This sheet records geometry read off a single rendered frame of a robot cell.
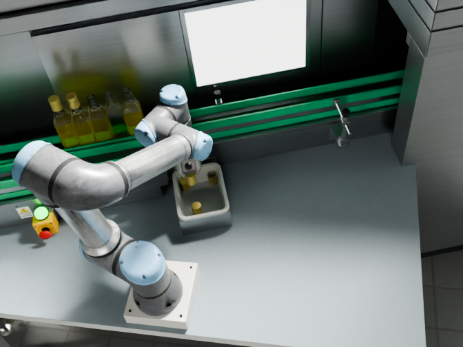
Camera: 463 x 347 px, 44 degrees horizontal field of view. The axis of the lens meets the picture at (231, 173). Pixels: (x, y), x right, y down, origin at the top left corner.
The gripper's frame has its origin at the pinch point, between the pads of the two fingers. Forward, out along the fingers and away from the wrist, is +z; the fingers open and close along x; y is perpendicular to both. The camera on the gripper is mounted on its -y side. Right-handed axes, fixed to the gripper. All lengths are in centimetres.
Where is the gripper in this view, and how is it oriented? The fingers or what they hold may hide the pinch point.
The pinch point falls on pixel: (190, 175)
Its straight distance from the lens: 189.9
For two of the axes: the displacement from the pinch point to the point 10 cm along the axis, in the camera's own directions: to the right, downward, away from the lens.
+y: -2.1, -7.4, 6.4
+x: -9.7, 2.2, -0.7
